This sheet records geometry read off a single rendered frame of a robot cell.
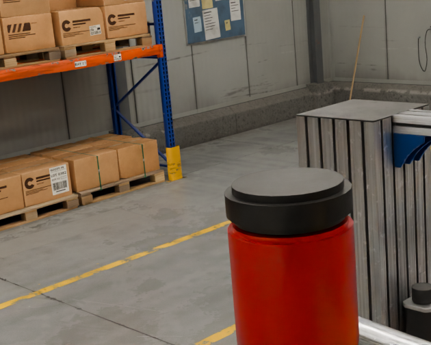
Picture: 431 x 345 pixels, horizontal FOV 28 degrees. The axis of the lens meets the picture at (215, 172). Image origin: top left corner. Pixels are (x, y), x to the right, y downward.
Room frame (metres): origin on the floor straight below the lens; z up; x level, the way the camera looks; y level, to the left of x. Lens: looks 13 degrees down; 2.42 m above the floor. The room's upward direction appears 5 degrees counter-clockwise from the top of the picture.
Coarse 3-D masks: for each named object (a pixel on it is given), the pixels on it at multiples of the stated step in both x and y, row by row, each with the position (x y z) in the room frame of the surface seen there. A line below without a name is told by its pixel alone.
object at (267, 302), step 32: (352, 224) 0.32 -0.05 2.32; (256, 256) 0.30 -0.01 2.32; (288, 256) 0.30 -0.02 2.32; (320, 256) 0.30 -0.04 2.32; (352, 256) 0.31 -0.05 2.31; (256, 288) 0.31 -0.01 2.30; (288, 288) 0.30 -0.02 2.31; (320, 288) 0.30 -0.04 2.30; (352, 288) 0.31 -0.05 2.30; (256, 320) 0.31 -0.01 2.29; (288, 320) 0.30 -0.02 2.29; (320, 320) 0.30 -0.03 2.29; (352, 320) 0.31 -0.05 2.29
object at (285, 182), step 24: (288, 168) 0.34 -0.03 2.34; (312, 168) 0.34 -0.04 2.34; (240, 192) 0.31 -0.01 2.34; (264, 192) 0.31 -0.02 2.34; (288, 192) 0.31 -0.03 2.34; (312, 192) 0.30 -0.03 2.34; (336, 192) 0.31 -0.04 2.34; (240, 216) 0.31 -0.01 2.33; (264, 216) 0.30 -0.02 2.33; (288, 216) 0.30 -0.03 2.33; (312, 216) 0.30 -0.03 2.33; (336, 216) 0.31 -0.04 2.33
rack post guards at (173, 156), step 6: (168, 150) 9.88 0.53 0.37; (174, 150) 9.90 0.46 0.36; (168, 156) 9.88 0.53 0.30; (174, 156) 9.90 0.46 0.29; (180, 156) 9.97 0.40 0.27; (168, 162) 9.89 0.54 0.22; (174, 162) 9.89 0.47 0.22; (180, 162) 9.95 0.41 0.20; (168, 168) 9.90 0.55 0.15; (174, 168) 9.89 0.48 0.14; (180, 168) 9.94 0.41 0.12; (168, 174) 9.91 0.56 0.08; (174, 174) 9.88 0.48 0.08; (180, 174) 9.94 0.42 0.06; (168, 180) 9.88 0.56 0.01
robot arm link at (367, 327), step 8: (360, 320) 1.90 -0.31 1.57; (368, 320) 1.91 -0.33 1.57; (360, 328) 1.88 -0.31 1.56; (368, 328) 1.88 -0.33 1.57; (376, 328) 1.87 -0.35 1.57; (384, 328) 1.87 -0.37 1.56; (360, 336) 1.87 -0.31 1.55; (368, 336) 1.86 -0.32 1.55; (376, 336) 1.85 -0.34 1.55; (384, 336) 1.85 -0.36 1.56; (392, 336) 1.84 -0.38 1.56; (400, 336) 1.84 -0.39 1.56; (408, 336) 1.84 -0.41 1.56; (360, 344) 1.87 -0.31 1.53; (368, 344) 1.86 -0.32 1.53; (376, 344) 1.85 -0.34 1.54; (384, 344) 1.84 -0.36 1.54; (392, 344) 1.83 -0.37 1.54; (400, 344) 1.82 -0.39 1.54; (408, 344) 1.81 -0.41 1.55; (416, 344) 1.81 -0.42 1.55; (424, 344) 1.80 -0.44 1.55
